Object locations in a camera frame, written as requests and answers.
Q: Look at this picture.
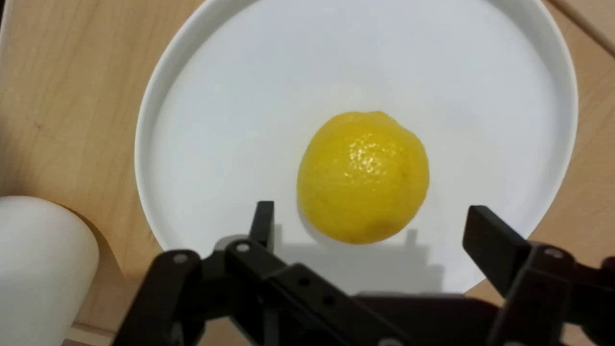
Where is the white cup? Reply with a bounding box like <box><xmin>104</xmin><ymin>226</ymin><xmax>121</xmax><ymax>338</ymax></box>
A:
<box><xmin>0</xmin><ymin>193</ymin><xmax>102</xmax><ymax>346</ymax></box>

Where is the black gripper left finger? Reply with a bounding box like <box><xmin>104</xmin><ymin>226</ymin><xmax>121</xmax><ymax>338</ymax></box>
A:
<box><xmin>111</xmin><ymin>199</ymin><xmax>411</xmax><ymax>346</ymax></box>

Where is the white round plate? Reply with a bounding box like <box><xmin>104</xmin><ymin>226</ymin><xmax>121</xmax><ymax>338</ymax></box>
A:
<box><xmin>132</xmin><ymin>0</ymin><xmax>580</xmax><ymax>297</ymax></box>

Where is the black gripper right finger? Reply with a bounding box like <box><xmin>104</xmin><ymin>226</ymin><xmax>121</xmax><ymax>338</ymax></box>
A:
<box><xmin>461</xmin><ymin>203</ymin><xmax>615</xmax><ymax>346</ymax></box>

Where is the yellow lemon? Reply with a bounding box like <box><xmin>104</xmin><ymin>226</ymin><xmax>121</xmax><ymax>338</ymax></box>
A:
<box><xmin>294</xmin><ymin>109</ymin><xmax>432</xmax><ymax>247</ymax></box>

